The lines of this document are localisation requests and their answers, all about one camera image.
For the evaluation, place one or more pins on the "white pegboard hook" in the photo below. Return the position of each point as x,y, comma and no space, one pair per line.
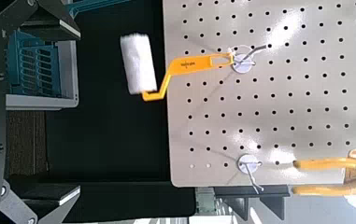
248,163
242,65

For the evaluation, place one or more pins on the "beige perforated pegboard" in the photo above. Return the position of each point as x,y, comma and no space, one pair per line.
291,99

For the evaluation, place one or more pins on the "grey storage bin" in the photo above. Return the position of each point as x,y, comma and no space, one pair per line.
35,68

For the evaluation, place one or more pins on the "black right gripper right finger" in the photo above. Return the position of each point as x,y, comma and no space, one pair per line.
51,18

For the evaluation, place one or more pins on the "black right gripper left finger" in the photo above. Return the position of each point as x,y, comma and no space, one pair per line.
41,199

